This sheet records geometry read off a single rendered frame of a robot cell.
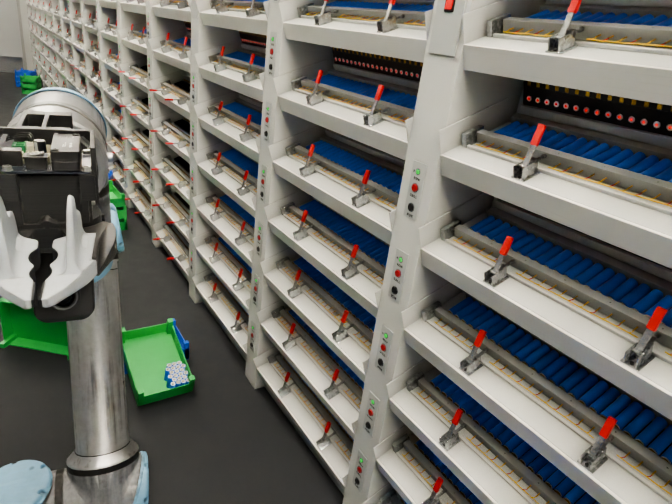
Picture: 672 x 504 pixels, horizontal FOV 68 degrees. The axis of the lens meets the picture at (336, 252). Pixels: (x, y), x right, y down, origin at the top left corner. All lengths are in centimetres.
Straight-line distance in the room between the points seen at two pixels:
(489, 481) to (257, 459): 86
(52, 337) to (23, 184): 194
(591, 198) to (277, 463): 129
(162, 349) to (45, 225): 172
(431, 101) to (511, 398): 59
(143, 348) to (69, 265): 177
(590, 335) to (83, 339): 99
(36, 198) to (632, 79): 72
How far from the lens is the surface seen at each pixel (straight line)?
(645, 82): 81
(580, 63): 85
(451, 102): 100
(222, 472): 174
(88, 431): 127
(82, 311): 48
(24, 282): 35
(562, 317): 91
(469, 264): 101
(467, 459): 117
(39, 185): 41
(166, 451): 181
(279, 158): 161
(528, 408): 101
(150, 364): 207
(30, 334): 239
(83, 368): 123
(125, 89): 359
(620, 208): 83
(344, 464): 163
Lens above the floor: 129
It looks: 23 degrees down
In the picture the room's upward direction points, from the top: 8 degrees clockwise
